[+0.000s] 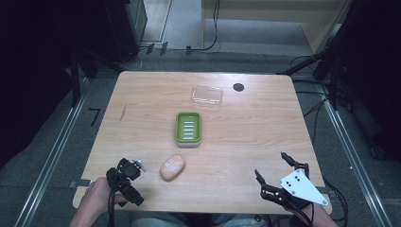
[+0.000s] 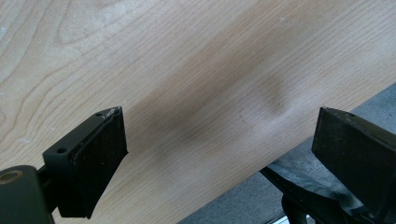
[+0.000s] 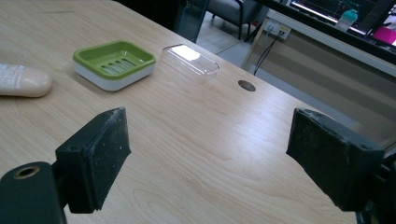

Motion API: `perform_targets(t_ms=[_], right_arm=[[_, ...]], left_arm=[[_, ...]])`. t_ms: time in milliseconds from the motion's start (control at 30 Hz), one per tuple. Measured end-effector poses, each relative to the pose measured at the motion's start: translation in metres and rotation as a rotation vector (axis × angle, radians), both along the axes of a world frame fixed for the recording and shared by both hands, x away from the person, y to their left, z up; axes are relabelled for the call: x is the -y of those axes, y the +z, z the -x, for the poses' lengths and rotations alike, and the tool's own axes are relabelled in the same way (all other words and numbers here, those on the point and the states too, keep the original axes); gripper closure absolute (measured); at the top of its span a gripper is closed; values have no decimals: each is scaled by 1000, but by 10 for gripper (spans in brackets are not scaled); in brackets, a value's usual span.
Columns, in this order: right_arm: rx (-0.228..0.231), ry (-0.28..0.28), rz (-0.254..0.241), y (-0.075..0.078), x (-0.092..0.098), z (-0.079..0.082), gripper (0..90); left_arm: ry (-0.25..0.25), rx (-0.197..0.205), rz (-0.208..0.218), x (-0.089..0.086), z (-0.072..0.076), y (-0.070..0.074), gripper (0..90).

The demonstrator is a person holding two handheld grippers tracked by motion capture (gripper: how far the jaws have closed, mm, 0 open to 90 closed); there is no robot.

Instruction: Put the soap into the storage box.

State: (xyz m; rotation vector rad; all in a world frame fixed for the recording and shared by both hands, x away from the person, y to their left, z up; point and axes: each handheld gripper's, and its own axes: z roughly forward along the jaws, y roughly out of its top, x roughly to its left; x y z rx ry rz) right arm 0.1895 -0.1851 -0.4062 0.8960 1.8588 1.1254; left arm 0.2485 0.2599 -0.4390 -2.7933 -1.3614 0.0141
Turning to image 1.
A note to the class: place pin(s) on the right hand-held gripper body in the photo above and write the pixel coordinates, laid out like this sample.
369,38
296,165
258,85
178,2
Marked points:
299,187

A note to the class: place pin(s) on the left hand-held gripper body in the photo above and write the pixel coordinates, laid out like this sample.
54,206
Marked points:
127,186

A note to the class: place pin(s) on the peach soap bar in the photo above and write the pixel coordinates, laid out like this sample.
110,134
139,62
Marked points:
172,167

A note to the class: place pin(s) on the green soap dish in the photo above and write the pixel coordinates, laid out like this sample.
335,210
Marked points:
188,128

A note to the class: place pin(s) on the person's right hand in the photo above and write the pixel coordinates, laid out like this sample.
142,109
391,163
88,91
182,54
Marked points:
304,213

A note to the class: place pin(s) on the person's left hand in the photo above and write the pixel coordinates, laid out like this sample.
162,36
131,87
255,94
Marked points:
101,194

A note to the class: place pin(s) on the person's grey pants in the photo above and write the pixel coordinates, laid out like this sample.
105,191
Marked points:
195,220

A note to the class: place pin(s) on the black round table grommet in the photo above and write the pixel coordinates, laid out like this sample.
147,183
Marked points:
238,87

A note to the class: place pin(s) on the clear plastic lid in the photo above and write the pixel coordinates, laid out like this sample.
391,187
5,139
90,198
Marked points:
207,94

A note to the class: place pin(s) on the black tripod stand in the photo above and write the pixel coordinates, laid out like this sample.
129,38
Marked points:
327,60

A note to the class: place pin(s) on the black metal stand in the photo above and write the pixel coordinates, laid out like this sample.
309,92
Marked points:
75,75

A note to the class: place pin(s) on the dark cabinet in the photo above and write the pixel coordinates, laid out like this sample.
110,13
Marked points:
124,28

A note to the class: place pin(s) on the metal floor rail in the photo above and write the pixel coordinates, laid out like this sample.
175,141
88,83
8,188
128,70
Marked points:
356,164
50,157

